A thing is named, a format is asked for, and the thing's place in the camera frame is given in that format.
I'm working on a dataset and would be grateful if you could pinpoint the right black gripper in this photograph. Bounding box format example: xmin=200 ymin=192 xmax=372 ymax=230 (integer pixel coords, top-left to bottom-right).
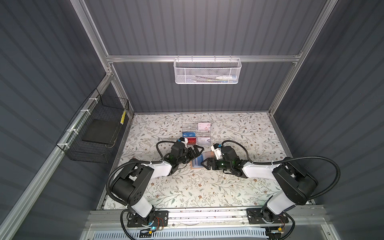
xmin=200 ymin=157 xmax=232 ymax=171

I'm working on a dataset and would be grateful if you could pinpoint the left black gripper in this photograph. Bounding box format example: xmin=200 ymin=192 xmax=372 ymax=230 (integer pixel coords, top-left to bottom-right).
xmin=176 ymin=144 xmax=204 ymax=166

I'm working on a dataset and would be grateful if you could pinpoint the blue credit card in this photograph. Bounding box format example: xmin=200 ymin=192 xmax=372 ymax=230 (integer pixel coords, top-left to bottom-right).
xmin=192 ymin=155 xmax=205 ymax=169
xmin=182 ymin=132 xmax=196 ymax=138

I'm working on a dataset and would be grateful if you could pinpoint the pink leather card holder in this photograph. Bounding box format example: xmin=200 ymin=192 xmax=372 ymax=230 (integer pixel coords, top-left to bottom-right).
xmin=191 ymin=152 xmax=216 ymax=169

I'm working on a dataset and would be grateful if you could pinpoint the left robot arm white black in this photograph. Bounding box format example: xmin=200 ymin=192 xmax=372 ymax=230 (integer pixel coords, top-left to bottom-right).
xmin=106 ymin=138 xmax=204 ymax=221

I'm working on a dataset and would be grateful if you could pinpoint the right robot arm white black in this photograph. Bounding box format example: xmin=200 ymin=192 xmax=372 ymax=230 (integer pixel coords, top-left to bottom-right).
xmin=202 ymin=144 xmax=318 ymax=223

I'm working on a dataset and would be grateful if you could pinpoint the red card in organizer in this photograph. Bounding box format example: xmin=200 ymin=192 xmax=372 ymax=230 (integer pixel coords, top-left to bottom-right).
xmin=187 ymin=137 xmax=197 ymax=145

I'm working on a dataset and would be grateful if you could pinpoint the white card in organizer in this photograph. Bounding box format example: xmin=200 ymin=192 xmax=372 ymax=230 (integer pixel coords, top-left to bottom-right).
xmin=197 ymin=137 xmax=211 ymax=145

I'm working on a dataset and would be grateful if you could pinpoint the clear acrylic card organizer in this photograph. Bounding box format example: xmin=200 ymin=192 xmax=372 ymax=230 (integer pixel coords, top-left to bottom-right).
xmin=182 ymin=123 xmax=211 ymax=147

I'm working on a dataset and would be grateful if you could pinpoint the pink card in organizer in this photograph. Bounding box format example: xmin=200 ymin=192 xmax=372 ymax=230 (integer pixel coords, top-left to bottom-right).
xmin=198 ymin=122 xmax=211 ymax=131

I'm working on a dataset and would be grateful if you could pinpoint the yellow tag on basket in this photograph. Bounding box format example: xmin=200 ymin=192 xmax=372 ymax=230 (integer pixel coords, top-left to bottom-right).
xmin=120 ymin=110 xmax=127 ymax=125

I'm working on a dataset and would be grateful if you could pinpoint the white tube in basket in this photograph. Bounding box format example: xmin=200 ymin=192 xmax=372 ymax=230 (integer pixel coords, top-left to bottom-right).
xmin=216 ymin=75 xmax=238 ymax=84

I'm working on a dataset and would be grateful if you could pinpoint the black pad in basket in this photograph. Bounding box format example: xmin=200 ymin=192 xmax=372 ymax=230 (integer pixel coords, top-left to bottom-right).
xmin=82 ymin=119 xmax=118 ymax=144

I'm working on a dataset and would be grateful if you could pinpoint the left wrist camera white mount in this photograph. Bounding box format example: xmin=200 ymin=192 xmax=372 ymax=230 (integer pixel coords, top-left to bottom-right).
xmin=177 ymin=137 xmax=188 ymax=148

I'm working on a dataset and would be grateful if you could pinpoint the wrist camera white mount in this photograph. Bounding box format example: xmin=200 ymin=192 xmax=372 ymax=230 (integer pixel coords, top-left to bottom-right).
xmin=211 ymin=144 xmax=223 ymax=160
xmin=177 ymin=137 xmax=188 ymax=148

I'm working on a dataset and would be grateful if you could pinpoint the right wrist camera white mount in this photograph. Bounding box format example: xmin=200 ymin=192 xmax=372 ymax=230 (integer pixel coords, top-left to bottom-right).
xmin=211 ymin=144 xmax=223 ymax=160

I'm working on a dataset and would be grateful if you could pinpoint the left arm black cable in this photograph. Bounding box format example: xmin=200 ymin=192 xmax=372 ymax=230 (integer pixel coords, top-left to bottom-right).
xmin=105 ymin=140 xmax=178 ymax=240

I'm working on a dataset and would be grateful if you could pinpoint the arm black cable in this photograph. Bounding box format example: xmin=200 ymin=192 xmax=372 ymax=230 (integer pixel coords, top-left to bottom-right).
xmin=105 ymin=140 xmax=178 ymax=240
xmin=221 ymin=139 xmax=342 ymax=201

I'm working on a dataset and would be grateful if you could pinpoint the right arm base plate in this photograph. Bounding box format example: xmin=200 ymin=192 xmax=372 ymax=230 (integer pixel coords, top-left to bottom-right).
xmin=246 ymin=207 xmax=290 ymax=225

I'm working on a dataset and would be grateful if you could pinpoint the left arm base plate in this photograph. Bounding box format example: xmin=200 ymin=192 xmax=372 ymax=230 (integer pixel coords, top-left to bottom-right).
xmin=127 ymin=210 xmax=169 ymax=228

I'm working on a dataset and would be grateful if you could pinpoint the white wire mesh basket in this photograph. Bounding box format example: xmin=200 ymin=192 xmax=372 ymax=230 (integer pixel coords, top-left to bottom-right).
xmin=173 ymin=58 xmax=242 ymax=85

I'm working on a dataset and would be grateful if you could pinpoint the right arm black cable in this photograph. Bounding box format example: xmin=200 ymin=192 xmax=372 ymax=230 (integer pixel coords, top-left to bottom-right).
xmin=221 ymin=139 xmax=342 ymax=201

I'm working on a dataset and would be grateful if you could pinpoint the black wire mesh basket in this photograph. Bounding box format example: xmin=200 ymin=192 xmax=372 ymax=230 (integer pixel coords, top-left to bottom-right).
xmin=57 ymin=90 xmax=130 ymax=164

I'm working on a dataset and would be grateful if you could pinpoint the aluminium front rail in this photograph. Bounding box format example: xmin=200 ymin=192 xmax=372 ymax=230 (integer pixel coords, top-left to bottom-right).
xmin=85 ymin=205 xmax=330 ymax=230

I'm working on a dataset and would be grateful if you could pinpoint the white perforated cable duct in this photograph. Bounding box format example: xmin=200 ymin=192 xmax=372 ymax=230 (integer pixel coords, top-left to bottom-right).
xmin=91 ymin=227 xmax=268 ymax=240

